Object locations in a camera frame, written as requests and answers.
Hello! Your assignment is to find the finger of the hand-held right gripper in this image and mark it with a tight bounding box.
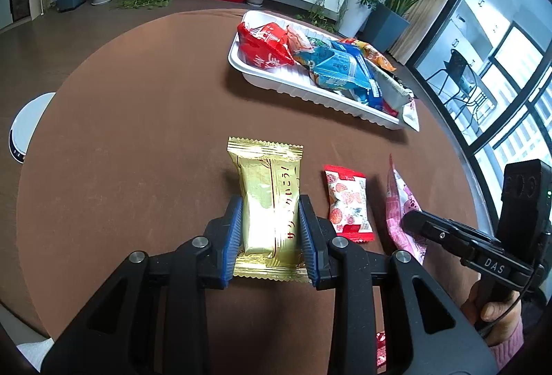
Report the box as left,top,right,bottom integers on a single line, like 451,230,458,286
401,209,488,261

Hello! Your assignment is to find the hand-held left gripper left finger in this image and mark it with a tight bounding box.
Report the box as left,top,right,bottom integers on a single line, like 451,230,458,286
41,195,243,375

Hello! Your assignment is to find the white ribbed cloth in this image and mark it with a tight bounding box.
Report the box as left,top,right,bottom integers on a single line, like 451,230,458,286
17,338,57,375

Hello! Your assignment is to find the pink snack packet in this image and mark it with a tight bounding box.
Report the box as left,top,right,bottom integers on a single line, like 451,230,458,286
385,154,427,265

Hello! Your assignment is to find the dark blue snack packet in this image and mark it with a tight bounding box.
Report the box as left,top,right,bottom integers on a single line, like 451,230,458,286
354,73,385,110

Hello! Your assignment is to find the small red-white snack packet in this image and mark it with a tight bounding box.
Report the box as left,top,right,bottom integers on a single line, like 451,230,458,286
323,165,375,243

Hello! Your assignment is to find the white round stool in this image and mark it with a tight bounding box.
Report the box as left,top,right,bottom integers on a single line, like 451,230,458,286
9,92,57,165

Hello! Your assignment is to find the yellow-orange snack packet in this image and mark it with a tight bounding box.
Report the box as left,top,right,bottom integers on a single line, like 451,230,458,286
338,39,396,71

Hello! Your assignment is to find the light blue snack packet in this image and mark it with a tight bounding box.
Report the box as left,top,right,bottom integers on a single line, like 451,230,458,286
295,45,382,108

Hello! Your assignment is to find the black metal chair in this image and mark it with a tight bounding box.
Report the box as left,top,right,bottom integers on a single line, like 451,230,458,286
427,48,490,115

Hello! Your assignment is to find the person's right forearm pink sleeve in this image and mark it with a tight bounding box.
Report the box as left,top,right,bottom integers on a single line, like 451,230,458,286
485,315,524,371

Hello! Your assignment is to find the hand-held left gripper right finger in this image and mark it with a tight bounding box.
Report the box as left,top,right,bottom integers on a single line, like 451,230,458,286
299,194,499,375

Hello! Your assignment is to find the gold snack packet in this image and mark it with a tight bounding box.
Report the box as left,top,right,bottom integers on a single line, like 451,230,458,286
227,136,312,283

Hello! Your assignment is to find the black cable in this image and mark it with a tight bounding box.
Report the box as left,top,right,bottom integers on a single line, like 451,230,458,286
472,267,546,335

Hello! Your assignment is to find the beige packet with red stripe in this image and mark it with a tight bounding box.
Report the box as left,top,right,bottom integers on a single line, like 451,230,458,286
375,65,421,132

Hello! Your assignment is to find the red snack packet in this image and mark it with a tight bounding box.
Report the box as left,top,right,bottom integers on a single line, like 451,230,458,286
237,21,296,71

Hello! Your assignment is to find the white round plant pot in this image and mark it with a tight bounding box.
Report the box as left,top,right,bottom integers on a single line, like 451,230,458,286
341,2,376,38

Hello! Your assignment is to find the white plastic tray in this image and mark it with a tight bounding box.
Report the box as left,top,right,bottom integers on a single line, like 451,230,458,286
228,10,417,131

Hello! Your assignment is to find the dark red foil packet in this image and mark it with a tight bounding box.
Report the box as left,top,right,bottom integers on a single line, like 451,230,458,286
375,331,391,373

